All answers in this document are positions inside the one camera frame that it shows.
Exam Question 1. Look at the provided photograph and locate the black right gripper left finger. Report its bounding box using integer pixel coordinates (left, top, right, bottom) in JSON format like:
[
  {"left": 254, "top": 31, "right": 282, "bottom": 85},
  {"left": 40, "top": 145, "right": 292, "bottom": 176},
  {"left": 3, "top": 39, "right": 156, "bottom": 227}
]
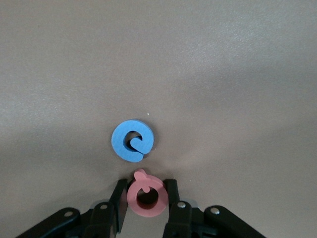
[{"left": 14, "top": 178, "right": 129, "bottom": 238}]

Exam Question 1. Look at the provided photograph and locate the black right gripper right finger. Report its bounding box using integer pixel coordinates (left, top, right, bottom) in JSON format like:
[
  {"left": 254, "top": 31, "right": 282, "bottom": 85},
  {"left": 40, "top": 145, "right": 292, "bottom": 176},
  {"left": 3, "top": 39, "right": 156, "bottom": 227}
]
[{"left": 162, "top": 178, "right": 267, "bottom": 238}]

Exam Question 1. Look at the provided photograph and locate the red foam letter Q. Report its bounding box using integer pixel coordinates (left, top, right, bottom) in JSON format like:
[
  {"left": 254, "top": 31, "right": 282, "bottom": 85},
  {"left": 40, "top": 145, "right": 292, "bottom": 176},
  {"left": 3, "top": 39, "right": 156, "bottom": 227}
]
[{"left": 126, "top": 168, "right": 169, "bottom": 218}]

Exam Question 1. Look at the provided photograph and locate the blue foam letter G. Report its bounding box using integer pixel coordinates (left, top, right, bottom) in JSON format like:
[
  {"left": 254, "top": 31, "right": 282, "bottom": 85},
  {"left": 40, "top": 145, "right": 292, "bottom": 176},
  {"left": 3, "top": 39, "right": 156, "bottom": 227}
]
[{"left": 111, "top": 119, "right": 155, "bottom": 164}]

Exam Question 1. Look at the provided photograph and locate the brown table mat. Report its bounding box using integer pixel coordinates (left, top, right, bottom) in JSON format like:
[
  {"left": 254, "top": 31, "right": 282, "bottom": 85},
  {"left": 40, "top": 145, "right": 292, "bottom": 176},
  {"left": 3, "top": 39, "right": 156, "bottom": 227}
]
[{"left": 0, "top": 0, "right": 317, "bottom": 238}]

